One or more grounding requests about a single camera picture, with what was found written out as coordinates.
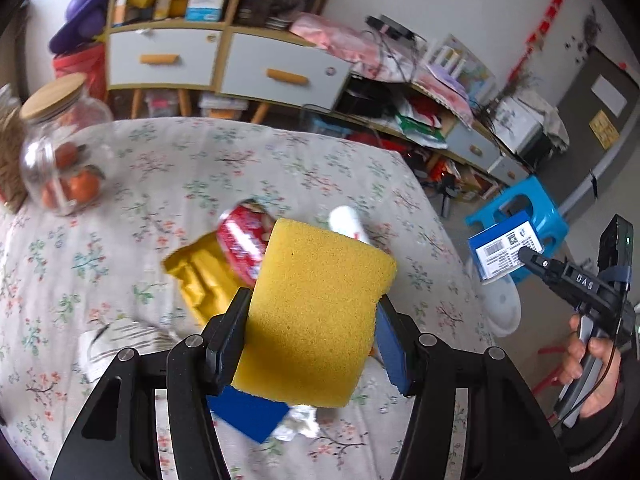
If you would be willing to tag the clear plastic storage box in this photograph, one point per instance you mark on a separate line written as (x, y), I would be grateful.
(222, 105)

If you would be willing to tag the grey door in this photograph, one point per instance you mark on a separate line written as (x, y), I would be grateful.
(590, 125)

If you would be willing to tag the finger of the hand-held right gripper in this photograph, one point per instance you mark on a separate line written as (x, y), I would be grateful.
(540, 262)

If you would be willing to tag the person's right forearm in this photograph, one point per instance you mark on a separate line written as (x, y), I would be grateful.
(600, 440)

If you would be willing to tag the orange fruit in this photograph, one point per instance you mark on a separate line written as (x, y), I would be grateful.
(82, 185)
(50, 196)
(63, 155)

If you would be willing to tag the red bag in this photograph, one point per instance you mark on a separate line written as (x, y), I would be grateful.
(82, 72)

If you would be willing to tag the dried twig bunch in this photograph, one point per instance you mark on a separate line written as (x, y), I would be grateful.
(510, 95)

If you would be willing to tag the glass jar with brown contents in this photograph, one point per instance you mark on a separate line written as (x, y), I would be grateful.
(10, 160)

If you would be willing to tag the person's right hand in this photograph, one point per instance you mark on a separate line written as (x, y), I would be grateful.
(595, 385)

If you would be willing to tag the gold foil packet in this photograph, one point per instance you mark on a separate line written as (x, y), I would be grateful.
(195, 270)

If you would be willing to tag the crumpled white tissue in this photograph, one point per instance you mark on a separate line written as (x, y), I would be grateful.
(300, 422)

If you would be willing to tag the white paper sheet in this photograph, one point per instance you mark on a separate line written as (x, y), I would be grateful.
(609, 94)

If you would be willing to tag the white cardboard box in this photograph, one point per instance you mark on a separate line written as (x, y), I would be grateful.
(522, 122)

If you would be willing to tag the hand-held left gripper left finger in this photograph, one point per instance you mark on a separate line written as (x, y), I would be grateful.
(231, 332)

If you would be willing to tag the blue plastic stool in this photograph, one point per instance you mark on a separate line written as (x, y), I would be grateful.
(537, 200)

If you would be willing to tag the glass jar with wooden lid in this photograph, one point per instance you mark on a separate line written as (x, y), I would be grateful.
(65, 125)

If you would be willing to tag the purple hat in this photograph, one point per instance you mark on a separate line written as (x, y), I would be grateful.
(82, 10)

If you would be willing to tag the red drink can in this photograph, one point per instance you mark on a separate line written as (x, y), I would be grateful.
(240, 245)

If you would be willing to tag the red wall decoration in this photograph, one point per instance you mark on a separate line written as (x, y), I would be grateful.
(547, 10)

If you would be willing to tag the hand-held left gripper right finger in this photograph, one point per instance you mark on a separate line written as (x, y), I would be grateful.
(395, 352)

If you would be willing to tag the yellow sign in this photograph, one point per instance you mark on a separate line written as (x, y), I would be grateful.
(604, 130)

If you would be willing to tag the pink cloth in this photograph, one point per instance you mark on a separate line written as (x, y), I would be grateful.
(340, 42)

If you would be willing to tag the long low wooden cabinet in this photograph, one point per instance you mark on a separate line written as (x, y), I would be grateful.
(470, 147)

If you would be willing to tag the white plastic tube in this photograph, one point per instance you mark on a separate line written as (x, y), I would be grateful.
(345, 220)

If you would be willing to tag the yellow sponge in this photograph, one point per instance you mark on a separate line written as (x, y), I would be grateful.
(310, 310)

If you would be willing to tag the blue box with barcode label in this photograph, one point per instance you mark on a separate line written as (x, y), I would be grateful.
(500, 250)

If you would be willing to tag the floral sheet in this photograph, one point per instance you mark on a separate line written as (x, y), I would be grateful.
(150, 160)

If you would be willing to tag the striped white cloth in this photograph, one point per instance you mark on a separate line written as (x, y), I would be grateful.
(125, 335)

